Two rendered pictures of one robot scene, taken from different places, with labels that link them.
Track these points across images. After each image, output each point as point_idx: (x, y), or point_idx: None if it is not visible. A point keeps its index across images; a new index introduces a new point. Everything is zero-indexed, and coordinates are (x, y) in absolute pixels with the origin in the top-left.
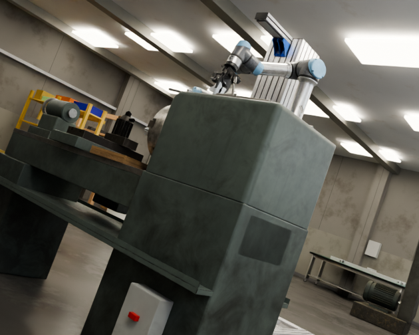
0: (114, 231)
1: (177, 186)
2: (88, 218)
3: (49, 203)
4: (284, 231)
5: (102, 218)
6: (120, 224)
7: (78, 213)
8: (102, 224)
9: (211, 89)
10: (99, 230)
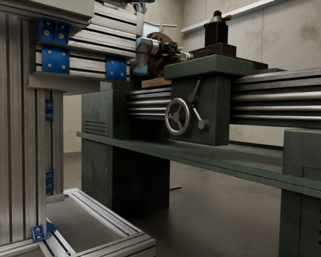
0: (174, 141)
1: None
2: (201, 145)
3: (231, 140)
4: None
5: (195, 151)
6: (172, 150)
7: (213, 147)
8: (186, 144)
9: (145, 10)
10: None
